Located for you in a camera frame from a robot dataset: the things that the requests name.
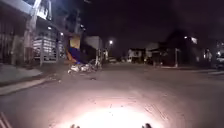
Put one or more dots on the street lamp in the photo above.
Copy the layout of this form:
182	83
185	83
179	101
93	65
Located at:
111	42

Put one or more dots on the pale building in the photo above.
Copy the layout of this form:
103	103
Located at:
136	54

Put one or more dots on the white building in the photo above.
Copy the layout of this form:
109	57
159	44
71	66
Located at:
93	43

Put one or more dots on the grey asphalt road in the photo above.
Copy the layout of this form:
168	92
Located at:
133	86

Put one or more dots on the pile of rubble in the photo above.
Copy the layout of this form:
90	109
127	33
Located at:
79	68

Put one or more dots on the blue tarpaulin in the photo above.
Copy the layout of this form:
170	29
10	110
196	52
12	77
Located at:
75	55

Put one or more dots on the pole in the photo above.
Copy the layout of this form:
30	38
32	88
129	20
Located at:
176	56

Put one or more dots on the robot's own part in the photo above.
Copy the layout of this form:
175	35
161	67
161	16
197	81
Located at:
75	126
146	125

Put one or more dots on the vehicle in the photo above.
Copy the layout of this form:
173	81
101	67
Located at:
220	61

